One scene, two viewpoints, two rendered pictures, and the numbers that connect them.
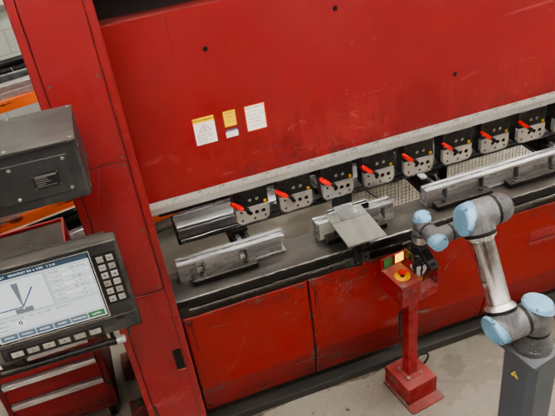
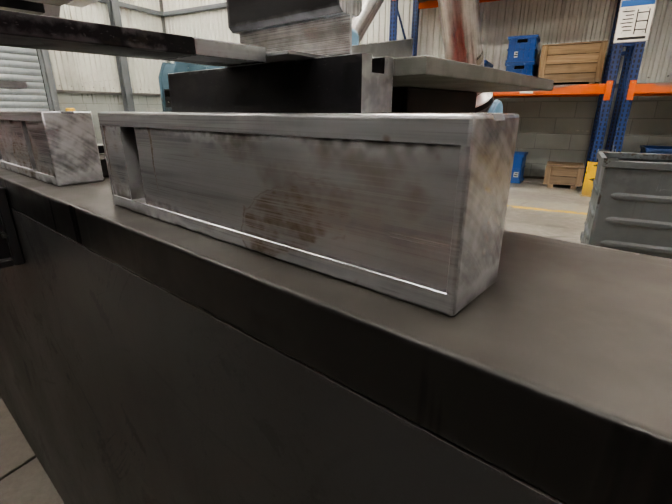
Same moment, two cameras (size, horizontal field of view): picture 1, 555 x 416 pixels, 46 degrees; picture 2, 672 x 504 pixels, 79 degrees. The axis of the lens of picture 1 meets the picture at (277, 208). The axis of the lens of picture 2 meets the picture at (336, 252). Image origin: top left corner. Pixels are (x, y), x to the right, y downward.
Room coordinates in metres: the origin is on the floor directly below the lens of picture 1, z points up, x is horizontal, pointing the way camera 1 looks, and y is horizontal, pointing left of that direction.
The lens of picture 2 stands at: (2.64, -0.04, 0.97)
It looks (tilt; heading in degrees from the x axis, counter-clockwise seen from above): 19 degrees down; 235
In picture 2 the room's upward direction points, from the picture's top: straight up
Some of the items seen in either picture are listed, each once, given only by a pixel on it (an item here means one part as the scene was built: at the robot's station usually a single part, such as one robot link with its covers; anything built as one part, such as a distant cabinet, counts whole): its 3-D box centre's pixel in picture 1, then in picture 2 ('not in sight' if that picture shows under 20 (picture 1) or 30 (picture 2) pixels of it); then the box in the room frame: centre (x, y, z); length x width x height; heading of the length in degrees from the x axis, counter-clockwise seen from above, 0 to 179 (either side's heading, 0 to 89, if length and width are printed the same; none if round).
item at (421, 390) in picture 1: (413, 382); not in sight; (2.22, -0.56, 0.06); 0.25 x 0.20 x 0.12; 24
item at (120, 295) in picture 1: (58, 292); not in sight; (1.65, 0.73, 1.42); 0.45 x 0.12 x 0.36; 103
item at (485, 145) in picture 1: (490, 132); not in sight; (2.69, -1.05, 1.18); 0.15 x 0.09 x 0.17; 104
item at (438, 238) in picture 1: (438, 236); not in sight; (2.16, -0.65, 1.02); 0.11 x 0.11 x 0.08; 17
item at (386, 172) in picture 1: (374, 165); not in sight; (2.54, -0.46, 1.18); 0.15 x 0.09 x 0.17; 104
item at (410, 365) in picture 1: (410, 332); not in sight; (2.25, -0.55, 0.39); 0.05 x 0.05 x 0.54; 24
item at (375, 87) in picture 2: (348, 209); (261, 90); (2.50, -0.32, 0.99); 0.20 x 0.03 x 0.03; 104
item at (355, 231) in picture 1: (354, 225); (408, 82); (2.35, -0.33, 1.00); 0.26 x 0.18 x 0.01; 14
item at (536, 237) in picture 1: (543, 234); not in sight; (2.60, -1.33, 0.59); 0.15 x 0.02 x 0.07; 104
